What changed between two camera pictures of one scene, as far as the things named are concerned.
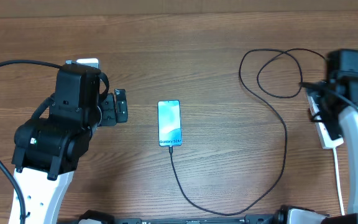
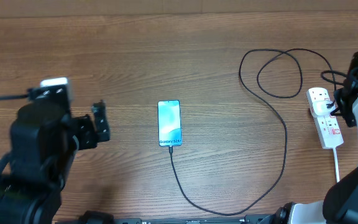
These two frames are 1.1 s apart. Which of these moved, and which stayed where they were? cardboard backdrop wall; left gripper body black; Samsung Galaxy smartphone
Moved: left gripper body black
Stayed: Samsung Galaxy smartphone; cardboard backdrop wall
